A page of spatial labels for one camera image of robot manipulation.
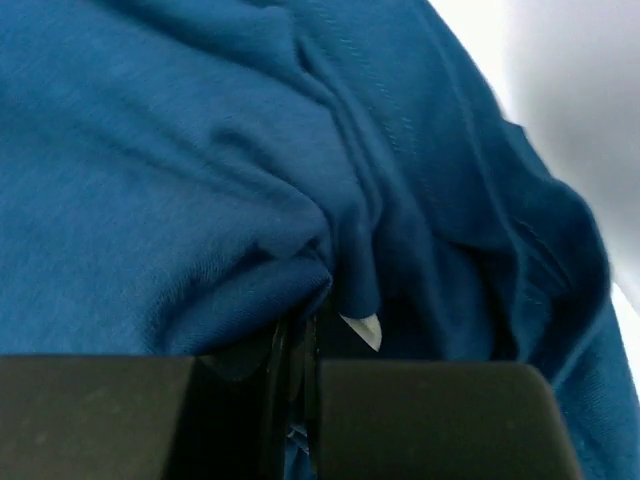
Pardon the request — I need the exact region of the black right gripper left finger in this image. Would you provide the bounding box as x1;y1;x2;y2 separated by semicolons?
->
1;356;280;479

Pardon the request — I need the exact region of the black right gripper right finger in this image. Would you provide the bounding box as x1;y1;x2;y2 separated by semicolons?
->
304;319;584;480

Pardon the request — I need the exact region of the blue t shirt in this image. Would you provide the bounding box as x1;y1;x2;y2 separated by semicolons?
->
1;1;639;479

